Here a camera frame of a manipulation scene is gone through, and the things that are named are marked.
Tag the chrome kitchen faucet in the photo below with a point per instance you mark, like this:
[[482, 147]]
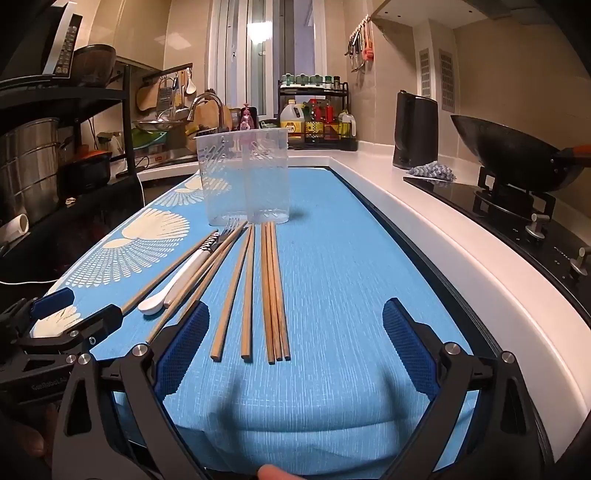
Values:
[[203, 98]]

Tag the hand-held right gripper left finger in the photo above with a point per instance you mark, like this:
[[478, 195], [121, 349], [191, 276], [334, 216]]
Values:
[[184, 346]]

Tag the stainless steel bowl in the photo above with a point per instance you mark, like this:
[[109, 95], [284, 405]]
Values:
[[157, 124]]

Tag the red sauce bottle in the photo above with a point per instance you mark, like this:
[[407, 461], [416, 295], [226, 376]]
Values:
[[328, 120]]

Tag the white framed window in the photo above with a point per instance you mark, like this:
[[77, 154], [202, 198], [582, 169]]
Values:
[[272, 46]]

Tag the black electric kettle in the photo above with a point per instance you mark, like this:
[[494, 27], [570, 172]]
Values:
[[415, 134]]

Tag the black burner grate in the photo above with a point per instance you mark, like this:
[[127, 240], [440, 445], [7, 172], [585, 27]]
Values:
[[508, 198]]

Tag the white wall cabinet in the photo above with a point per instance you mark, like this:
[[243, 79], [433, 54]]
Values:
[[415, 7]]

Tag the blue shell-pattern placemat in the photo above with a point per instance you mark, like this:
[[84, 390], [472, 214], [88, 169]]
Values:
[[323, 277]]

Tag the person's left hand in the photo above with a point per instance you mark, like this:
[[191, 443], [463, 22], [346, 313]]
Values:
[[27, 443]]

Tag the dark sauce bottle yellow label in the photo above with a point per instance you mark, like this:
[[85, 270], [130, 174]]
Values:
[[313, 124]]

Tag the grey range hood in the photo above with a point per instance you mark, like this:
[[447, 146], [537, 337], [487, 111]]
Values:
[[521, 9]]

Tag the white ceramic spoon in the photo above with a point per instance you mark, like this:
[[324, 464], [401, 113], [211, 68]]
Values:
[[150, 304]]

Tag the yellow sponge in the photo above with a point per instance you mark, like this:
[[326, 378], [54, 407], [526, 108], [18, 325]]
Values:
[[194, 130]]

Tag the pink dish soap bottle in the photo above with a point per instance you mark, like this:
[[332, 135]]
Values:
[[247, 121]]

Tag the black glass gas cooktop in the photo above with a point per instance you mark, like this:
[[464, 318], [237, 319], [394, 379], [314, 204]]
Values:
[[461, 198]]

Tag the black spice rack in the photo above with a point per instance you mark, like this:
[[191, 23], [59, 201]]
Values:
[[323, 145]]

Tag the black metal shelf rack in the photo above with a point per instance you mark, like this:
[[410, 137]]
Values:
[[69, 97]]

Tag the white pipe piece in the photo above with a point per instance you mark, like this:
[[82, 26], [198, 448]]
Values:
[[16, 227]]

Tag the glass jar with green lid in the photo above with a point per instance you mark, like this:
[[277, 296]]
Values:
[[268, 123]]

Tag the black microwave oven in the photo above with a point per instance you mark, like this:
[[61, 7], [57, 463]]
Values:
[[37, 41]]

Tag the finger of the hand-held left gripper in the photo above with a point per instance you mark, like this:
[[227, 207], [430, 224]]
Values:
[[92, 323], [53, 300]]

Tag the dark hanging kitchen tools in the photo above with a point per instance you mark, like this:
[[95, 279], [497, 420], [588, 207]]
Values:
[[354, 50]]

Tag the grey wall vent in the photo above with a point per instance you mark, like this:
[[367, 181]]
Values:
[[446, 81], [425, 74]]

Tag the wall socket with plug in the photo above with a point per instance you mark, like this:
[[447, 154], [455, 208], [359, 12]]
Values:
[[110, 141]]

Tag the clear plastic utensil holder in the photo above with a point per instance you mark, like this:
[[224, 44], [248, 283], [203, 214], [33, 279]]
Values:
[[240, 184]]

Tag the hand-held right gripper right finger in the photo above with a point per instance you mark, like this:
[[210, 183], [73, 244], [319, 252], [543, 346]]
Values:
[[411, 341]]

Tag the black pot with orange lid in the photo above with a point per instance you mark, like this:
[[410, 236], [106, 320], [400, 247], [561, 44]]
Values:
[[85, 173]]

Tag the metal stove knob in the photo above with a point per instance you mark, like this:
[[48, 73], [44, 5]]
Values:
[[581, 263], [538, 228]]

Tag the blue knitted dishcloth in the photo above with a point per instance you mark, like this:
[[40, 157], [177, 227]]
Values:
[[431, 171]]

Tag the white hanging ladle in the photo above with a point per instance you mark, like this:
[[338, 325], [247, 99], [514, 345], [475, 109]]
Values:
[[190, 87]]

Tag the person's right hand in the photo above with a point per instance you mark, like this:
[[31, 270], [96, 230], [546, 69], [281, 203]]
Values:
[[274, 473]]

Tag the dark brown bowl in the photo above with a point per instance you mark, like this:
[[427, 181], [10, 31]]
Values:
[[94, 64]]

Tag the stainless steel stockpot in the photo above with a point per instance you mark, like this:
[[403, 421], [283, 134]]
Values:
[[27, 170]]

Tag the black hook rail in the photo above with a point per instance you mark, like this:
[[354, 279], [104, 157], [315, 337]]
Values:
[[166, 69]]

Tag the black wok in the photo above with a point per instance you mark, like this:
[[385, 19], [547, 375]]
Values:
[[508, 147]]

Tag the large yellow oil jug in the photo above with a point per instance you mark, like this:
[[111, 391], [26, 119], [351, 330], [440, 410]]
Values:
[[292, 124]]

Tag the row of spice jars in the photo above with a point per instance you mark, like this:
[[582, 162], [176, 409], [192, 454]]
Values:
[[302, 81]]

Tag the green plastic basin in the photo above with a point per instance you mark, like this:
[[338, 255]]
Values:
[[147, 138]]

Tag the light wooden hanging board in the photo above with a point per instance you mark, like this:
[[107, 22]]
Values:
[[147, 97]]

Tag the oil dispenser bottle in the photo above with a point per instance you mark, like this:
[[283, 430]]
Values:
[[347, 127]]

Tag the metal grater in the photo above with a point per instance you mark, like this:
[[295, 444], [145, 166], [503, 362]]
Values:
[[165, 94]]

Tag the round wooden cutting board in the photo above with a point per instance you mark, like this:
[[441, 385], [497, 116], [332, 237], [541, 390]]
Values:
[[212, 113]]

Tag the orange hanging kitchen tool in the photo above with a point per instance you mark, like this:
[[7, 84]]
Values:
[[368, 46]]

